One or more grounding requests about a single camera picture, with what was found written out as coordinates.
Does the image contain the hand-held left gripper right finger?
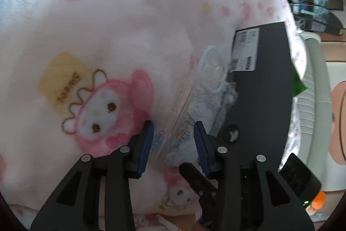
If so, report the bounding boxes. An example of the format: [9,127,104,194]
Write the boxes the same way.
[194,121,315,231]

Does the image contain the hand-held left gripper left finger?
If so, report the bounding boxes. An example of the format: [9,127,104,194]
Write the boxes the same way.
[30,120,155,231]

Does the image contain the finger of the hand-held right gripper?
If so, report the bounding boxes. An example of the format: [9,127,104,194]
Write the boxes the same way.
[179,162,220,230]

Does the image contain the clear phone case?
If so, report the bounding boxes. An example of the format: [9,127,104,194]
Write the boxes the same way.
[155,45,238,166]

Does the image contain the yellow corn toy green leaves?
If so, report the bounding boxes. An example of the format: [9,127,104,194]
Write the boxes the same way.
[292,71,309,97]

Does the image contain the black storage box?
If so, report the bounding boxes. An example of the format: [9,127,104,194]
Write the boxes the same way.
[215,21,295,170]

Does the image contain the small orange toy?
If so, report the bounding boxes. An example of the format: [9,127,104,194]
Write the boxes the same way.
[308,191,326,216]

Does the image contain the salmon rounded object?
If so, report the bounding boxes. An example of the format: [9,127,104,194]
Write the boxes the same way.
[328,82,346,164]

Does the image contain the pale grey chair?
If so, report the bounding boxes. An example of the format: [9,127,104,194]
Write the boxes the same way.
[293,31,337,191]

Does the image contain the pink printed blanket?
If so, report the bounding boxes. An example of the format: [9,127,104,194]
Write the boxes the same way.
[0,0,309,231]

